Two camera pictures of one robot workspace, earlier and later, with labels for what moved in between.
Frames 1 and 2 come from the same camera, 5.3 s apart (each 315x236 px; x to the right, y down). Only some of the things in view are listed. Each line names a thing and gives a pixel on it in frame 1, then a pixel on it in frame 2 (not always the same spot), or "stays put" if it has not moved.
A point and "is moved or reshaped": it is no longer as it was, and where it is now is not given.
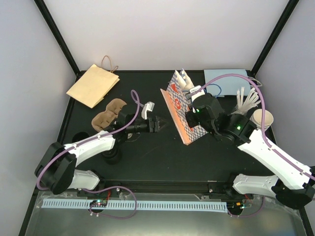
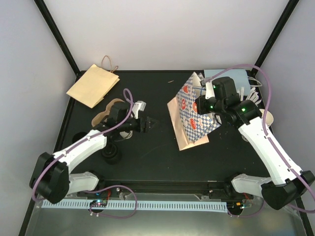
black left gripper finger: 162,120 → 153,121
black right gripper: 191,121 → 202,109
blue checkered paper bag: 175,98 is moved or reshaped
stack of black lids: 112,156 stays put
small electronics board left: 99,203 stays put
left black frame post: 48,20 stays put
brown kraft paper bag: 94,85 stays put
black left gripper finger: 161,125 → 153,125
